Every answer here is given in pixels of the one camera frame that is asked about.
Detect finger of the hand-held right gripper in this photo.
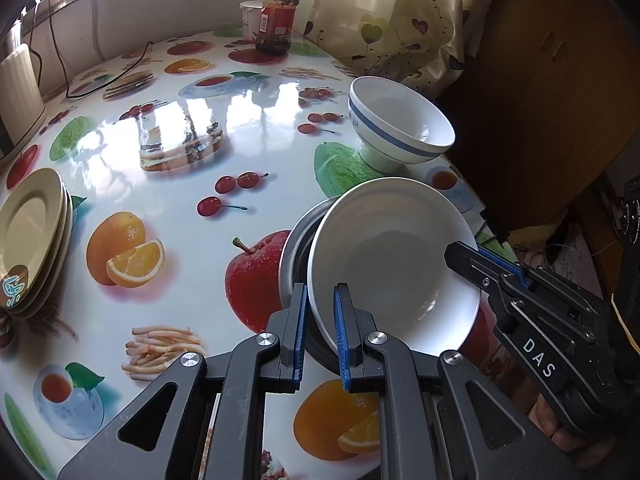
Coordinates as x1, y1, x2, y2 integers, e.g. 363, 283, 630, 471
444, 241, 506, 306
477, 246, 526, 281

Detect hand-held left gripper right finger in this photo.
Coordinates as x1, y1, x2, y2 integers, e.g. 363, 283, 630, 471
334, 282, 581, 480

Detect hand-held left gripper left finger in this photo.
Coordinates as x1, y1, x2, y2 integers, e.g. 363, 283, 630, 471
57, 284, 308, 480

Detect stainless steel bowl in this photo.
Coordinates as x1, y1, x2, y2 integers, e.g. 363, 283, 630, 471
277, 195, 381, 378

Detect large white blue-banded bowl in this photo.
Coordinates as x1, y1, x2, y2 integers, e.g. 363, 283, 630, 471
306, 176, 483, 356

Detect small footed blue-banded bowl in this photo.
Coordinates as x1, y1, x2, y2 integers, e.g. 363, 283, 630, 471
347, 76, 457, 172

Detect yellow-green patterned plate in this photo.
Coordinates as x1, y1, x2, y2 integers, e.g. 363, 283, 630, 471
5, 185, 71, 316
10, 195, 76, 321

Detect stack of yellow plates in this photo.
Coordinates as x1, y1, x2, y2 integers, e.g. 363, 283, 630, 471
0, 167, 66, 311

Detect person's right hand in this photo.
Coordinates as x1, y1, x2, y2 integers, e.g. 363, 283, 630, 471
530, 395, 618, 468

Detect black binder clip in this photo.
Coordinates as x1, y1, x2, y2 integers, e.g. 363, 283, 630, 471
475, 207, 511, 246

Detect yellow cloth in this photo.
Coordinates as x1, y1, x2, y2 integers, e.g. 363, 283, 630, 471
505, 222, 571, 246

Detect floral printed cloth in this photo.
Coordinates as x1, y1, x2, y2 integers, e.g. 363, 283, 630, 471
510, 230, 621, 306

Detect dark wooden cabinet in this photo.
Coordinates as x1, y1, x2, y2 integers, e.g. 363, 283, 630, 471
440, 0, 640, 241

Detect fruit printed tablecloth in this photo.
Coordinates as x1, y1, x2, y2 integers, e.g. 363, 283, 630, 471
0, 30, 506, 480

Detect heart printed curtain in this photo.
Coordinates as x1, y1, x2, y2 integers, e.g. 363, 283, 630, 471
300, 0, 506, 101

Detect glass jar with red label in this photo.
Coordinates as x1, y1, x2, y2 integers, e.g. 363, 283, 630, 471
255, 0, 303, 57

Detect white plastic tub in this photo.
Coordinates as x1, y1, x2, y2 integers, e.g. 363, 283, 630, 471
240, 0, 265, 41

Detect black power cable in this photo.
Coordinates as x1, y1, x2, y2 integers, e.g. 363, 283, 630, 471
30, 0, 153, 101

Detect grey wall cable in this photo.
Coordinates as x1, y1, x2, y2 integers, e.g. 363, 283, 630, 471
90, 0, 106, 63

